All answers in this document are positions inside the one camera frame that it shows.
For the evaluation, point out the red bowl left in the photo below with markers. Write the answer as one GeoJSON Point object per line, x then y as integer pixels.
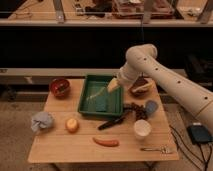
{"type": "Point", "coordinates": [60, 88]}

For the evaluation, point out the green plastic tray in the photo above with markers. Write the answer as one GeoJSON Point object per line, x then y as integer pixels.
{"type": "Point", "coordinates": [95, 86]}

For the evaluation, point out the wooden folding table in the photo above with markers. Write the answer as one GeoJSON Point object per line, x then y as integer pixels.
{"type": "Point", "coordinates": [60, 146]}

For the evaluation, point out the metal fork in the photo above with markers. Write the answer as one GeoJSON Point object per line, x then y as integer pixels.
{"type": "Point", "coordinates": [163, 150]}

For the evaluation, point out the crumpled blue-grey cloth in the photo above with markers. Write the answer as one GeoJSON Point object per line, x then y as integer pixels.
{"type": "Point", "coordinates": [41, 120]}

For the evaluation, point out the yellow banana piece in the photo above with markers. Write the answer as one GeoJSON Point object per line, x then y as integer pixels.
{"type": "Point", "coordinates": [142, 88]}

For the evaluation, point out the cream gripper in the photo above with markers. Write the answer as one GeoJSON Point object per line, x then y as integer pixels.
{"type": "Point", "coordinates": [113, 85]}

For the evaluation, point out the white paper cup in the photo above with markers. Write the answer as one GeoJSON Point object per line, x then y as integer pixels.
{"type": "Point", "coordinates": [141, 129]}

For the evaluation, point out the dark red bowl right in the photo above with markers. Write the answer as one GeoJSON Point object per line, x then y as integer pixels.
{"type": "Point", "coordinates": [139, 82]}

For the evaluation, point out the blue round scrubber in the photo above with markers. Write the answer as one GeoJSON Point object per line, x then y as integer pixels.
{"type": "Point", "coordinates": [150, 107]}

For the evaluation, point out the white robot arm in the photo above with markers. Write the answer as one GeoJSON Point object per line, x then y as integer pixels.
{"type": "Point", "coordinates": [193, 97]}

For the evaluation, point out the yellow apple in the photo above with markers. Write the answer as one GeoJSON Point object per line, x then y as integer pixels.
{"type": "Point", "coordinates": [72, 125]}

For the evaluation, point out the black foot pedal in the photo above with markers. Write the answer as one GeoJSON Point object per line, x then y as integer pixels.
{"type": "Point", "coordinates": [199, 134]}

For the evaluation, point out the black-handled knife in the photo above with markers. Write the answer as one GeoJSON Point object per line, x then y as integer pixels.
{"type": "Point", "coordinates": [111, 123]}

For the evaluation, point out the teal green sponge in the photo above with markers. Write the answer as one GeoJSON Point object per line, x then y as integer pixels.
{"type": "Point", "coordinates": [101, 105]}

